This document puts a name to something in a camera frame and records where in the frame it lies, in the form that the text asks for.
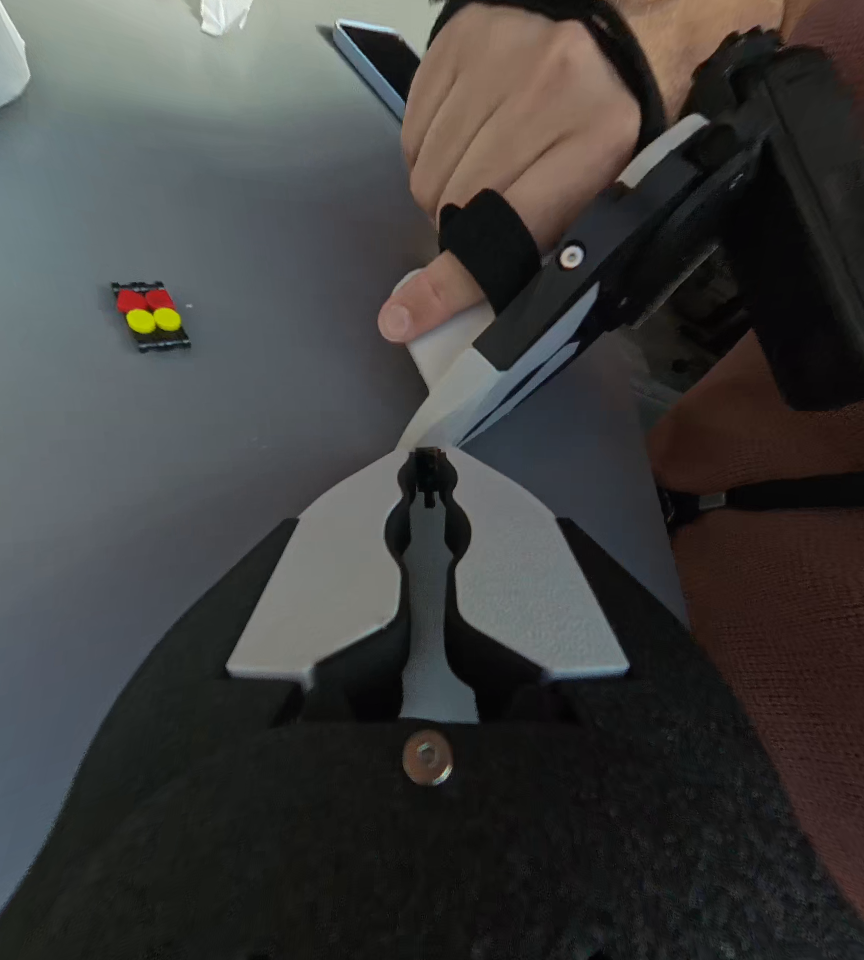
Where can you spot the person's right hand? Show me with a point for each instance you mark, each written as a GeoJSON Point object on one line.
{"type": "Point", "coordinates": [522, 120]}

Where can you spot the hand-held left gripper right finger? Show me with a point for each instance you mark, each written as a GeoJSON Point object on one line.
{"type": "Point", "coordinates": [540, 593]}

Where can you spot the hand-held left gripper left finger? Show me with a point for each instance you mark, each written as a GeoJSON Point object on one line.
{"type": "Point", "coordinates": [320, 593]}

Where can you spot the large plain white paper bag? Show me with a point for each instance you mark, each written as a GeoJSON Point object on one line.
{"type": "Point", "coordinates": [225, 15]}

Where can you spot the black smartphone blue case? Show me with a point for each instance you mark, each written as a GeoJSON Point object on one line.
{"type": "Point", "coordinates": [380, 60]}

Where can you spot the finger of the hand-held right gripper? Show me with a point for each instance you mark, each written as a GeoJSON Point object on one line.
{"type": "Point", "coordinates": [492, 390]}

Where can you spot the small black lego piece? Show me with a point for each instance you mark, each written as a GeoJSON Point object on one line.
{"type": "Point", "coordinates": [429, 468]}

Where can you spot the black red yellow brick plate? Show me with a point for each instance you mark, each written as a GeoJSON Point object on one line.
{"type": "Point", "coordinates": [150, 315]}

